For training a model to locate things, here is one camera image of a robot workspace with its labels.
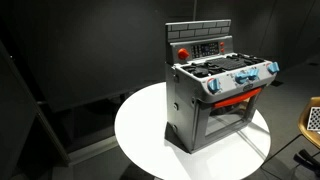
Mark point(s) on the large orange round knob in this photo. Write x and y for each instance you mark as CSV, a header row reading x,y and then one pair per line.
x,y
183,53

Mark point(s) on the small orange button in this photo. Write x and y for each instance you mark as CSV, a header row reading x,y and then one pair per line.
x,y
221,44
222,50

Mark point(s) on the blue stove knob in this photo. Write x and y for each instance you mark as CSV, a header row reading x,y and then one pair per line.
x,y
213,85
240,78
254,73
273,67

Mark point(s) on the black burner grate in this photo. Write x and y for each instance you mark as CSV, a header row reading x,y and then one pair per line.
x,y
220,65

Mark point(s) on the black keypad panel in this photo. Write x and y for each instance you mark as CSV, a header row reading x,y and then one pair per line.
x,y
205,50

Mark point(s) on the grey toy stove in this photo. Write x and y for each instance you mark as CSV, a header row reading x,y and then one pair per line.
x,y
185,110

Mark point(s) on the black white checkerboard card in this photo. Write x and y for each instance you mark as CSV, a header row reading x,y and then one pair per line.
x,y
314,118

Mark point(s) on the wooden chair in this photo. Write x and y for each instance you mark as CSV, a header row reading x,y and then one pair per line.
x,y
305,128

